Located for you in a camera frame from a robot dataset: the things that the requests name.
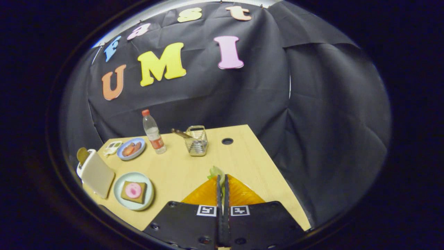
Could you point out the green lettuce leaf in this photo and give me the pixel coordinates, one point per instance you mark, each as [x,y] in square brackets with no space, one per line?
[215,171]

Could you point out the black backdrop cloth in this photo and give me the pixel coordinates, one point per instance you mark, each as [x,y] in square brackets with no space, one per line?
[312,121]

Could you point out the red tomato slice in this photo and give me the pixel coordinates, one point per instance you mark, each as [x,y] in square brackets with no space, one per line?
[128,150]

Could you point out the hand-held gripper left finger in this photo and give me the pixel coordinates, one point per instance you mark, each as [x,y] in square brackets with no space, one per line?
[187,222]

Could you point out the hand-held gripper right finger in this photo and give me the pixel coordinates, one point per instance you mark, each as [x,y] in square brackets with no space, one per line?
[260,224]

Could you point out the clear bottle with red cap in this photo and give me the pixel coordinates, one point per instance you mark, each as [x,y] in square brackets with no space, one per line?
[154,133]

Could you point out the white toaster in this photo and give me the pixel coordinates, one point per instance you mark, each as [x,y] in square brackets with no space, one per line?
[99,175]

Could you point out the square toast slice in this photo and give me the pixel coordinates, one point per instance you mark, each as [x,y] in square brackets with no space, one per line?
[143,197]

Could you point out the pink ham slice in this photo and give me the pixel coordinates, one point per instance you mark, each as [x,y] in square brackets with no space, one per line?
[133,190]

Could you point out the brown meat piece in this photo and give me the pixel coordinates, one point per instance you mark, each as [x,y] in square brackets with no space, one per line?
[137,146]

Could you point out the blue plate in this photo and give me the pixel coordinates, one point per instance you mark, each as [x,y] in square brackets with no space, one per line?
[122,156]

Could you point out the white compartment tray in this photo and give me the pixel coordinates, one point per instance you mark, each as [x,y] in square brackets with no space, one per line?
[112,147]

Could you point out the light green plate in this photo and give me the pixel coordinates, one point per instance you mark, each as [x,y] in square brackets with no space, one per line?
[119,196]

